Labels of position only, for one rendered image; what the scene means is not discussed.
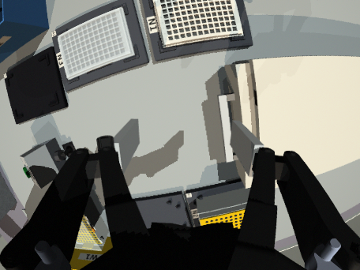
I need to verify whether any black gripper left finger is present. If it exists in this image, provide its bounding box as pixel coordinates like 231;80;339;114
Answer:
0;118;168;270

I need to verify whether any blue open-top bin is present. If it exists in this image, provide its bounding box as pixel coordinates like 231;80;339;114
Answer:
0;0;49;63

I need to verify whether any yellow open-top bin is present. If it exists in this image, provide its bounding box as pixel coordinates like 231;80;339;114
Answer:
70;237;113;270

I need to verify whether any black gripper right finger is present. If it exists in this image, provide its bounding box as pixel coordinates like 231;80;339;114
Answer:
227;120;360;270

